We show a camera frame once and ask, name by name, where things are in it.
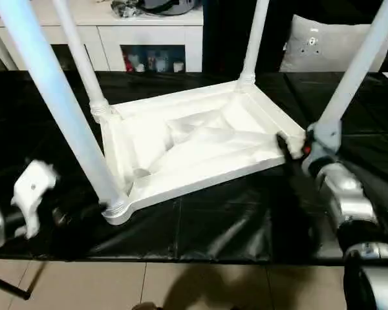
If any white plastic table top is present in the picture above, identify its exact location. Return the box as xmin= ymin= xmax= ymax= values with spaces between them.
xmin=98 ymin=80 xmax=308 ymax=227

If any black work table leg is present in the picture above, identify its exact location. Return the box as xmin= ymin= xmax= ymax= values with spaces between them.
xmin=0 ymin=273 xmax=32 ymax=301

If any black work surface mat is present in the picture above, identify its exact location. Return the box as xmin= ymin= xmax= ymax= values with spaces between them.
xmin=0 ymin=70 xmax=388 ymax=267

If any grey pillow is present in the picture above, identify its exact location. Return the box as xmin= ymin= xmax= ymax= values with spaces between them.
xmin=279 ymin=14 xmax=388 ymax=74

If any black cabinet with orange label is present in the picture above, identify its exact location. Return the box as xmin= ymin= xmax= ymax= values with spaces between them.
xmin=202 ymin=0 xmax=295 ymax=74

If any white sideboard with glass doors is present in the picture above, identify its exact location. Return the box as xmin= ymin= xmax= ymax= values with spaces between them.
xmin=0 ymin=0 xmax=204 ymax=74

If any black tangled item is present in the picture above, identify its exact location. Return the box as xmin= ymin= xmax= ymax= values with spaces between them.
xmin=111 ymin=0 xmax=143 ymax=19

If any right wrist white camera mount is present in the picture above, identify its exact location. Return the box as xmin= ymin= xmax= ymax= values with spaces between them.
xmin=312 ymin=121 xmax=343 ymax=156

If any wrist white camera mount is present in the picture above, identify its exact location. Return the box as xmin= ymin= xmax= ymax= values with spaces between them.
xmin=10 ymin=160 xmax=61 ymax=240
xmin=312 ymin=121 xmax=343 ymax=156

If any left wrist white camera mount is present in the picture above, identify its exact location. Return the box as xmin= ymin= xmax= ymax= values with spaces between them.
xmin=10 ymin=160 xmax=61 ymax=240

